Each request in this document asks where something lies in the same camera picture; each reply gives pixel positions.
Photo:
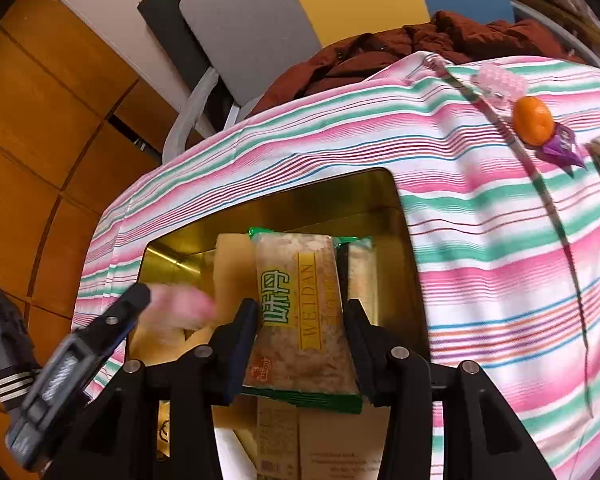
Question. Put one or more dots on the black rolled mat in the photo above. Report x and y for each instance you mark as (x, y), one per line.
(175, 30)

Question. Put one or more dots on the clear snack packet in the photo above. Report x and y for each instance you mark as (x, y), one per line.
(362, 270)

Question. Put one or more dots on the purple candy wrapper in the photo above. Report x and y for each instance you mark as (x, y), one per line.
(562, 147)

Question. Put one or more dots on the person's left forearm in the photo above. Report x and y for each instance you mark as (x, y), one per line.
(5, 340)

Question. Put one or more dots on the grey chair back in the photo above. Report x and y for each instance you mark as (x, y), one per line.
(250, 25)

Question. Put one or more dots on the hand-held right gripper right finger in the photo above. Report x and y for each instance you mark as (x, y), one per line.
(354, 340)

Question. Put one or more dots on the mandarin orange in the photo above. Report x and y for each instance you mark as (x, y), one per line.
(532, 121)

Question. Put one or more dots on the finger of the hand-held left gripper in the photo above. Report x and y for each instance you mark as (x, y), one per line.
(117, 320)

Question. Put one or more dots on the gold tin box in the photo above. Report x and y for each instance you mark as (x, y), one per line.
(300, 205)

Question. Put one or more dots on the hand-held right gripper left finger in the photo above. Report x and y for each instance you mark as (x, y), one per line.
(245, 340)

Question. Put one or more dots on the striped cloth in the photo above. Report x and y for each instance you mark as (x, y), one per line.
(480, 260)

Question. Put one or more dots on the pink clear packet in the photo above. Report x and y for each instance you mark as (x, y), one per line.
(497, 85)

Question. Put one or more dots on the brown jacket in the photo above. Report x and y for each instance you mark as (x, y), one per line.
(380, 55)

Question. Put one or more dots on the green-edged snack packet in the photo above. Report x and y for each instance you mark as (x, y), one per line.
(305, 310)

